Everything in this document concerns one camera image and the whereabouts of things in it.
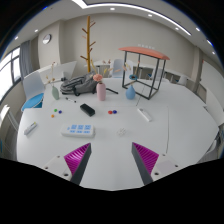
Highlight green vase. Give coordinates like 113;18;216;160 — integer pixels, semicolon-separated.
51;85;60;101

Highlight round wall clock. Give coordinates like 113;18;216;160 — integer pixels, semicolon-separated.
42;33;53;45

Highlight black rectangular case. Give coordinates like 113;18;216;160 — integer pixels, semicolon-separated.
79;103;96;118

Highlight white remote control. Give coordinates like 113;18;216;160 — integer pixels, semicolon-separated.
23;121;38;136

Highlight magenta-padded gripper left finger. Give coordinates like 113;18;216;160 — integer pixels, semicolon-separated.
42;143;92;186

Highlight grey backpack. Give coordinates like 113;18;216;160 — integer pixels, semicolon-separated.
59;74;99;97

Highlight ceiling lights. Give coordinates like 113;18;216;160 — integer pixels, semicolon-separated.
13;0;216;56

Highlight window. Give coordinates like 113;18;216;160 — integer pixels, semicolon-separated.
0;46;22;101

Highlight white wall board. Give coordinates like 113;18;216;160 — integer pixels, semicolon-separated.
199;59;224;108

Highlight grey curtain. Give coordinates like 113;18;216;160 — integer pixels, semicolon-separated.
19;39;34;79

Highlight pink flower bouquet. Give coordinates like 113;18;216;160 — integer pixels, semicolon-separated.
89;59;113;84

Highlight wooden coat rack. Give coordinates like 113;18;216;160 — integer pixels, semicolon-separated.
79;15;97;75

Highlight dried flower stems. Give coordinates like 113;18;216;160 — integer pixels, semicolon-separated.
44;61;58;88
123;59;141;87

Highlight white chairs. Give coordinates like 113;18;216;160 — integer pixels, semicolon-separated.
38;59;189;88

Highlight black-framed orange-topped side table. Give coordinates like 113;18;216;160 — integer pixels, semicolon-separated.
118;46;171;101

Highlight white chair with blue cushion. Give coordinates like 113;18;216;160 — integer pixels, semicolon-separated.
20;70;46;113

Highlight white bar-shaped device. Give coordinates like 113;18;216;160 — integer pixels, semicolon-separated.
137;107;153;123

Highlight pink vase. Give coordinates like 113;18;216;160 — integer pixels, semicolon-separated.
96;82;107;102

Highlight blue vase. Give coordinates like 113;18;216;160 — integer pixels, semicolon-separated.
125;84;137;101

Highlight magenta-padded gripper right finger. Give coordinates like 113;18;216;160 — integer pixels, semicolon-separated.
131;142;183;186

